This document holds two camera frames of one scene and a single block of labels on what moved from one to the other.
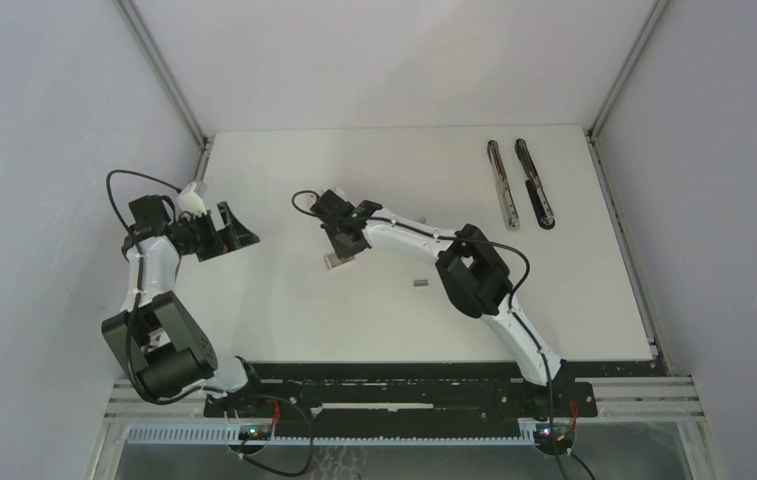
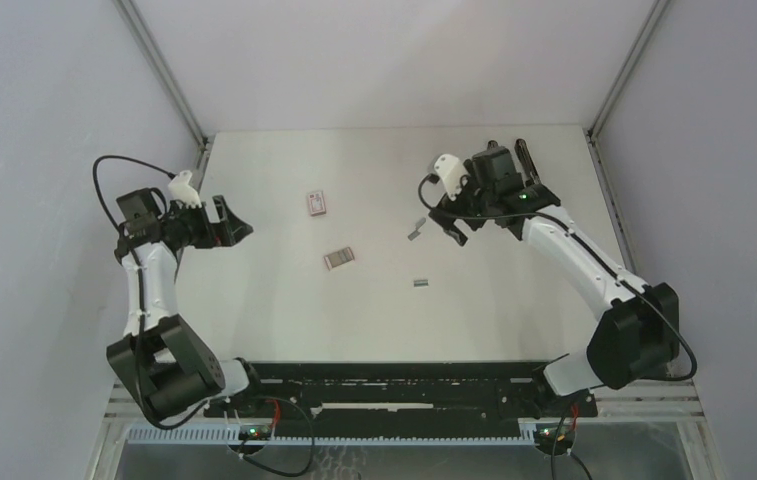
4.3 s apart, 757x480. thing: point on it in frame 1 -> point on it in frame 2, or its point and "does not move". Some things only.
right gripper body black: x=342 y=249 -> x=471 y=205
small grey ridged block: x=333 y=259 does not move
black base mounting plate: x=401 y=390 does not move
